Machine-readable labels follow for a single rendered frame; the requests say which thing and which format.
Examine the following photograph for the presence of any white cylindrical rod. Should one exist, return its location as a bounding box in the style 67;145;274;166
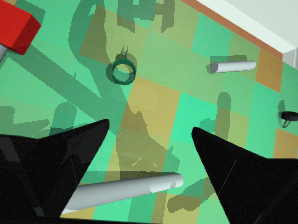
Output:
62;173;183;214

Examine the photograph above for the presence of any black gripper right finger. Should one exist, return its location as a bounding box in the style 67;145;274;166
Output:
191;127;298;224

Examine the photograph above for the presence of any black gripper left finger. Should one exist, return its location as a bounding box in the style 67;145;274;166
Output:
0;119;110;217

